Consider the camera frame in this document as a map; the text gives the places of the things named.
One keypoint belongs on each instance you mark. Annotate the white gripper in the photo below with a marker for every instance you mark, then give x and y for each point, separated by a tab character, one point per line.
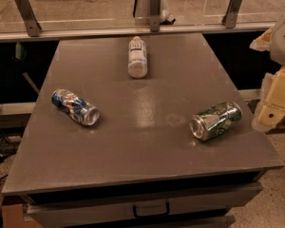
283	41

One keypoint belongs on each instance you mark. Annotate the blue silver redbull can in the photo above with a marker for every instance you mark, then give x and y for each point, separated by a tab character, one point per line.
78	109

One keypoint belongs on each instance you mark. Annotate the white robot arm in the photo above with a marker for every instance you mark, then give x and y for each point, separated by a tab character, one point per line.
273	40

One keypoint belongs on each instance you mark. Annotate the green silver soda can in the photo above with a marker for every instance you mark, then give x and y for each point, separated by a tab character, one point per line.
215	120

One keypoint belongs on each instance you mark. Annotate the right metal rail bracket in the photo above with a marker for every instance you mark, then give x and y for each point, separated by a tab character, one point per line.
230	18

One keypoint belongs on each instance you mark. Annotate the metal rail bracket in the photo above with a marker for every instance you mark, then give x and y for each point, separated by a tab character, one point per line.
230	18
32	26
155	7

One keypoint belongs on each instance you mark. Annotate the grey cabinet drawer with handle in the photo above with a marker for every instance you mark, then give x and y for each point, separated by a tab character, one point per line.
191	208

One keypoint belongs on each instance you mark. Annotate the middle metal rail bracket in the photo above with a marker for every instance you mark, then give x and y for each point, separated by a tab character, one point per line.
155	7

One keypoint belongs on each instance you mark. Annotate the left metal rail bracket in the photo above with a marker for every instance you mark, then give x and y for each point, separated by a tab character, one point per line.
32	26

